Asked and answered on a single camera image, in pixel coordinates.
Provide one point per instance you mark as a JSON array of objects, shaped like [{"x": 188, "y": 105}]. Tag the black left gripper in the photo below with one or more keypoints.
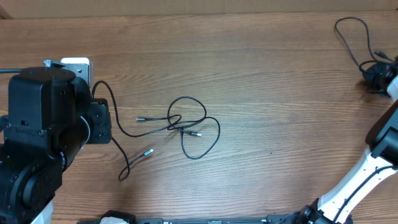
[{"x": 102, "y": 132}]

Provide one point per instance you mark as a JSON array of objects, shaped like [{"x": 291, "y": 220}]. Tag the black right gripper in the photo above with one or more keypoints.
[{"x": 379, "y": 73}]

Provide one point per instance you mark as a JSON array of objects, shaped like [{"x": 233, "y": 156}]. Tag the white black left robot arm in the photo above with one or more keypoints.
[{"x": 52, "y": 115}]

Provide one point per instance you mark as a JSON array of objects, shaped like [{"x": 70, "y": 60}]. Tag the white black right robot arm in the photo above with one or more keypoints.
[{"x": 378, "y": 162}]

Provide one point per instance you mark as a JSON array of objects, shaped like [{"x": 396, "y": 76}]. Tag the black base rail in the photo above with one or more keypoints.
[{"x": 114, "y": 216}]

